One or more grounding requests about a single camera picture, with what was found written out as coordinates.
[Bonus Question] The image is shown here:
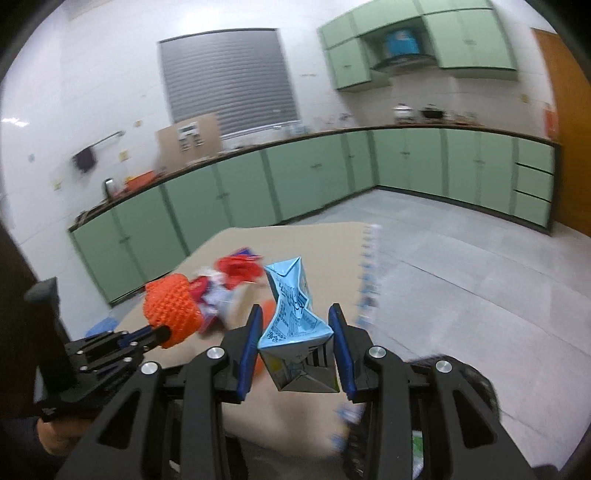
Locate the blue box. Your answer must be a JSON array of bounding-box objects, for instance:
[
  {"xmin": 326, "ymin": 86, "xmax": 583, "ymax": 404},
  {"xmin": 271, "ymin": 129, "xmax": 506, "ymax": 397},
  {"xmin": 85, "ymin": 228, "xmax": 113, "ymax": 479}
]
[{"xmin": 383, "ymin": 28, "xmax": 422, "ymax": 58}]

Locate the dark towel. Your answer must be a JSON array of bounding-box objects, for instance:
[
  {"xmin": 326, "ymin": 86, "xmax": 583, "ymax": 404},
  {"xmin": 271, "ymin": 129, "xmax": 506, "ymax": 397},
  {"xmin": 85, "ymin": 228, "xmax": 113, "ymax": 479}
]
[{"xmin": 71, "ymin": 148, "xmax": 98, "ymax": 174}]

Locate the red snack wrapper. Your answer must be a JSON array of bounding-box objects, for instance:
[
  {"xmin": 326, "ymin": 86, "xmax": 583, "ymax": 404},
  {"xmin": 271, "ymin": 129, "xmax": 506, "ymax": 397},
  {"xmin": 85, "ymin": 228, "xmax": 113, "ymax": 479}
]
[{"xmin": 215, "ymin": 249, "xmax": 266, "ymax": 291}]

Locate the wooden door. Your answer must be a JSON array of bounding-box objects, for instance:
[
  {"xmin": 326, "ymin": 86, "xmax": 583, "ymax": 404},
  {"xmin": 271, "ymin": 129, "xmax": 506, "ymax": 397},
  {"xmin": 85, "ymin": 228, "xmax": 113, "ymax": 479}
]
[{"xmin": 531, "ymin": 28, "xmax": 591, "ymax": 241}]

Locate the crushed blue milk carton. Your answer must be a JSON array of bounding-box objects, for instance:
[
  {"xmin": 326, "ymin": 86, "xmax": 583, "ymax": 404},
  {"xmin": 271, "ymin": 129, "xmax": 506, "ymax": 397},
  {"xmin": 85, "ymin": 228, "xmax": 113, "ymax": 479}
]
[{"xmin": 257, "ymin": 257, "xmax": 340, "ymax": 394}]

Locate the grey window blind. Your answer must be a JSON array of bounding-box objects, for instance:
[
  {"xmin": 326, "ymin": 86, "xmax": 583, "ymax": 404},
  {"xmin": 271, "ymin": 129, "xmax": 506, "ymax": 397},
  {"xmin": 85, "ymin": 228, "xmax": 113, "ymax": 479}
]
[{"xmin": 158, "ymin": 28, "xmax": 300, "ymax": 139}]

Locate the white wrapper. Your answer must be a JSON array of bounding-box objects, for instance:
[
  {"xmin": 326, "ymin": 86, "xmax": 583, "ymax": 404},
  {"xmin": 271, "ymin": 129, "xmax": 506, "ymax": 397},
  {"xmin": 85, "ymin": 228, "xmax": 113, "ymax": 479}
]
[{"xmin": 191, "ymin": 265, "xmax": 252, "ymax": 333}]

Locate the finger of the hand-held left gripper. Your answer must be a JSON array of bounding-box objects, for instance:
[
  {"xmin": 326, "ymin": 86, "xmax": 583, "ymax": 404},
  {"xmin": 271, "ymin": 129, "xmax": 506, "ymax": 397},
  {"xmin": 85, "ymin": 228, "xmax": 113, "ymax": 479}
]
[
  {"xmin": 128, "ymin": 325, "xmax": 172, "ymax": 354},
  {"xmin": 115, "ymin": 326, "xmax": 155, "ymax": 346}
]

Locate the green wall cabinet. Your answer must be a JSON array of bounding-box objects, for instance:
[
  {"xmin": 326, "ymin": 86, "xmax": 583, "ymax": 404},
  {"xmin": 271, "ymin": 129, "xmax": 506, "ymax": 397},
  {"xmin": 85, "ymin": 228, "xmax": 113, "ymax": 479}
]
[
  {"xmin": 418, "ymin": 0, "xmax": 518, "ymax": 83},
  {"xmin": 318, "ymin": 7, "xmax": 426, "ymax": 92}
]

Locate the cardboard box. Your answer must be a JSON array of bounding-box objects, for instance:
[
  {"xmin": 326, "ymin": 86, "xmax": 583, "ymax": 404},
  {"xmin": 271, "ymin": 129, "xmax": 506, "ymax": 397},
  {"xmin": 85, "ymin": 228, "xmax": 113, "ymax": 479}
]
[{"xmin": 154, "ymin": 113, "xmax": 221, "ymax": 167}]

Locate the person's left forearm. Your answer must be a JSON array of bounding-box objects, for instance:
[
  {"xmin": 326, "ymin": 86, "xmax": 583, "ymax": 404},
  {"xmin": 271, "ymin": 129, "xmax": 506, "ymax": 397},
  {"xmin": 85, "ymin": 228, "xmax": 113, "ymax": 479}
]
[{"xmin": 0, "ymin": 226, "xmax": 81, "ymax": 480}]

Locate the orange basket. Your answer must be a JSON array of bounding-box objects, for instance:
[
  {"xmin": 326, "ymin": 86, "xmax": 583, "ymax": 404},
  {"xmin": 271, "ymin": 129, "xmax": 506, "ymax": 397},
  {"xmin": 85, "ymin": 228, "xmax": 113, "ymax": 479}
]
[{"xmin": 124, "ymin": 171, "xmax": 158, "ymax": 192}]

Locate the orange foam fruit net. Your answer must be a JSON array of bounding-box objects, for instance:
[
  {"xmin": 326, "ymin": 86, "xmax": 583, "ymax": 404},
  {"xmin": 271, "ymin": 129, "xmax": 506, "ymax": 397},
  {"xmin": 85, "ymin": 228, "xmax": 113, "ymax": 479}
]
[{"xmin": 143, "ymin": 273, "xmax": 206, "ymax": 349}]

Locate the blue plastic bag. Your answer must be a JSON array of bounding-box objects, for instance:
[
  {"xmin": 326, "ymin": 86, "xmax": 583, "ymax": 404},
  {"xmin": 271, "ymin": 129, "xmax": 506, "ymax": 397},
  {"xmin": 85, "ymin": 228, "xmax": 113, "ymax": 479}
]
[{"xmin": 85, "ymin": 318, "xmax": 116, "ymax": 337}]

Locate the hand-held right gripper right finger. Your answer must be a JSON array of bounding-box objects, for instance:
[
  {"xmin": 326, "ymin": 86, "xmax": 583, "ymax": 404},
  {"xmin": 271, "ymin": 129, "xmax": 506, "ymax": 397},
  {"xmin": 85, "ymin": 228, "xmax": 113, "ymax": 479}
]
[{"xmin": 328, "ymin": 302, "xmax": 539, "ymax": 480}]

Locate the wall towel bar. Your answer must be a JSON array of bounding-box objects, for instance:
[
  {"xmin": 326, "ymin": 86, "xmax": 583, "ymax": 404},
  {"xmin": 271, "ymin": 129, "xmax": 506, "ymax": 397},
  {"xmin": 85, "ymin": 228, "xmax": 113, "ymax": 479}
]
[{"xmin": 74, "ymin": 130, "xmax": 126, "ymax": 160}]

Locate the trash bin with black bag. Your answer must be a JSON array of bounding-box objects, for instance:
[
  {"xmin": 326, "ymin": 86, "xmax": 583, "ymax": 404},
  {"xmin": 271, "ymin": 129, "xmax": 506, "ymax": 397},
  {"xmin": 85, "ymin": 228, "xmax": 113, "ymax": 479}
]
[{"xmin": 344, "ymin": 355, "xmax": 502, "ymax": 480}]

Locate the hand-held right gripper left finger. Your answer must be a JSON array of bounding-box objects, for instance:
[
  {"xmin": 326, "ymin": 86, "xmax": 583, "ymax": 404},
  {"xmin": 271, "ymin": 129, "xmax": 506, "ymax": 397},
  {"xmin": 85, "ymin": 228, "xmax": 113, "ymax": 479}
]
[{"xmin": 54, "ymin": 304, "xmax": 264, "ymax": 480}]

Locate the green base cabinet run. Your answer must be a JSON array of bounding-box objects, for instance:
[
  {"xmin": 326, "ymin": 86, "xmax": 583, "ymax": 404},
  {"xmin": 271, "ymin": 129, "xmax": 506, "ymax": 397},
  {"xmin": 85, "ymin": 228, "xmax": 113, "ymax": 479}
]
[
  {"xmin": 372, "ymin": 124, "xmax": 557, "ymax": 234},
  {"xmin": 68, "ymin": 130, "xmax": 377, "ymax": 305}
]

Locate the person's left hand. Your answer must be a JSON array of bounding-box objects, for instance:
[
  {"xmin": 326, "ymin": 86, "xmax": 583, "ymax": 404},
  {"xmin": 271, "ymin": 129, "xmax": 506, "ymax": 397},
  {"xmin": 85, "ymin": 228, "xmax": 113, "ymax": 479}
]
[{"xmin": 36, "ymin": 418, "xmax": 70, "ymax": 455}]

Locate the range hood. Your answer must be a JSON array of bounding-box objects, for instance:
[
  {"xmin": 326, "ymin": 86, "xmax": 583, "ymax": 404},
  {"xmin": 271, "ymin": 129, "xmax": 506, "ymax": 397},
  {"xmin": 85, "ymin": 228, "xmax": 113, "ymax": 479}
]
[{"xmin": 369, "ymin": 53, "xmax": 439, "ymax": 75}]

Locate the beige tablecloth with blue fringe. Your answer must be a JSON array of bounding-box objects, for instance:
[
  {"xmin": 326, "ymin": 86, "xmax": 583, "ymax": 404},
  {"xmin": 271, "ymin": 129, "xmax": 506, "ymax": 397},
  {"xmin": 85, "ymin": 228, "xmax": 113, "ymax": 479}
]
[{"xmin": 113, "ymin": 222, "xmax": 384, "ymax": 462}]

